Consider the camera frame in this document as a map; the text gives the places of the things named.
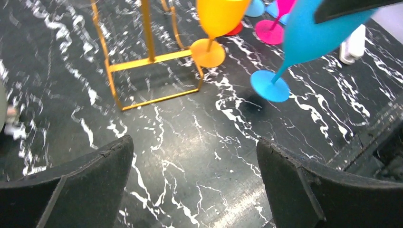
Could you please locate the magenta wine glass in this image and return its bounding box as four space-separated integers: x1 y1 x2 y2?
255 0 296 45

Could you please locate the light blue wine glass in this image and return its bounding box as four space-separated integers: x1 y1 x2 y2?
250 0 376 102
245 0 265 18

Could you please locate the cream orange yellow cylinder box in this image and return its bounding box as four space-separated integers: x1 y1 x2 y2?
0 81 8 130

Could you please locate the blue flat sheet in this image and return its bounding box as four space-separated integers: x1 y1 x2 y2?
266 0 289 25

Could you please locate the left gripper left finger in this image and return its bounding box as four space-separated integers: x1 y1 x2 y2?
0 135 134 228

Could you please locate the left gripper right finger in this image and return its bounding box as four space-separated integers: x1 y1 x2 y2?
256 137 403 228

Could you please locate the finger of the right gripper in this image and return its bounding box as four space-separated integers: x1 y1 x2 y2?
314 0 403 24

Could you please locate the gold wire wine glass rack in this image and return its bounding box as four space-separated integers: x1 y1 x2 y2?
91 0 204 111

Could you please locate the yellow wine glass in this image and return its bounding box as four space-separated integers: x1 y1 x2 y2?
190 0 250 68

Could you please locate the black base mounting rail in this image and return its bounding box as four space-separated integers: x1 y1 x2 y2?
327 94 403 182

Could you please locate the red wine glass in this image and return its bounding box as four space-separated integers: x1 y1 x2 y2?
225 21 243 36

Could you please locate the small white rectangular device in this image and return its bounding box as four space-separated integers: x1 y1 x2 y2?
339 24 366 65

